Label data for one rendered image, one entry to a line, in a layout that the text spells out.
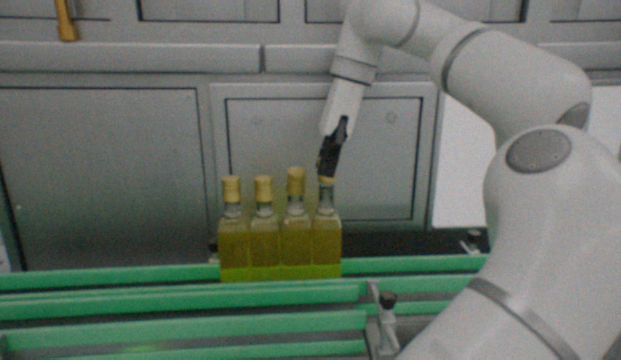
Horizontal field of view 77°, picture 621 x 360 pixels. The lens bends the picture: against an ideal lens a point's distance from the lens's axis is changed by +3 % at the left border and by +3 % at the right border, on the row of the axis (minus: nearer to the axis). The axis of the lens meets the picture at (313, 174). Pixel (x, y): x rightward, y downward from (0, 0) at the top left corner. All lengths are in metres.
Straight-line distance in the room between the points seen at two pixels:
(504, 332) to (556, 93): 0.22
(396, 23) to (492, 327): 0.41
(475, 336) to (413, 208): 0.64
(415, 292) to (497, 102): 0.48
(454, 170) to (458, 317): 0.64
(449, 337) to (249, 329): 0.45
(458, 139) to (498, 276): 0.61
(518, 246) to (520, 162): 0.06
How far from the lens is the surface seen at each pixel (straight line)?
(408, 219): 0.92
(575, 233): 0.30
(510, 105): 0.41
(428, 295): 0.82
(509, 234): 0.31
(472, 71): 0.45
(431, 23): 0.62
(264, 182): 0.69
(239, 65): 0.80
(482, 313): 0.29
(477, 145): 0.91
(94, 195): 0.98
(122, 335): 0.73
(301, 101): 0.80
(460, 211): 0.95
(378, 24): 0.57
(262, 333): 0.69
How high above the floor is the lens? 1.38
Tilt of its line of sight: 18 degrees down
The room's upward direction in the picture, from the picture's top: straight up
